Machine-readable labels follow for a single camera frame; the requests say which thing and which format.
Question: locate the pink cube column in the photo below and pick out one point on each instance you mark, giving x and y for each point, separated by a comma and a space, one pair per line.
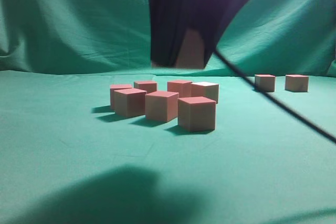
129, 102
196, 114
161, 106
114, 87
148, 86
205, 89
265, 82
183, 87
191, 53
296, 83

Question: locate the green cloth backdrop and cover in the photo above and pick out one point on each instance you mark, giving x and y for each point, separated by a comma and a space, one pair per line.
67, 158

